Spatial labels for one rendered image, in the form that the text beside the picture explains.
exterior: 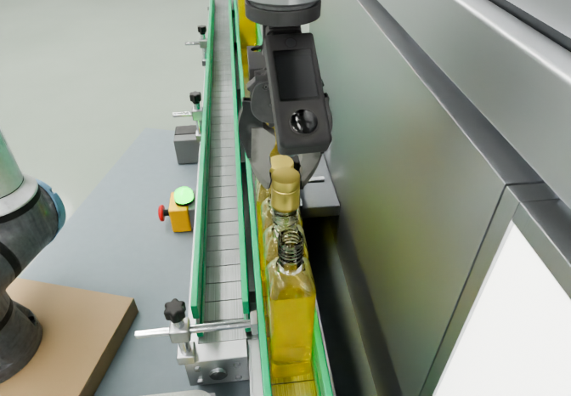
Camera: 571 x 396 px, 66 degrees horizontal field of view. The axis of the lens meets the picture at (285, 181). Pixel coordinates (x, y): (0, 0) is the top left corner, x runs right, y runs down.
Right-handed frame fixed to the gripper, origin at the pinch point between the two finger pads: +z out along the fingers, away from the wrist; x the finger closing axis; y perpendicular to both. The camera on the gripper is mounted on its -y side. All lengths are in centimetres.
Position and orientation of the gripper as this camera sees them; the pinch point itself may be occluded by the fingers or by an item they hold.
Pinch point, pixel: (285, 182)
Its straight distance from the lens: 51.3
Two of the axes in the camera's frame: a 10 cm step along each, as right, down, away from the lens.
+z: 0.0, 7.8, 6.3
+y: -1.1, -6.2, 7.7
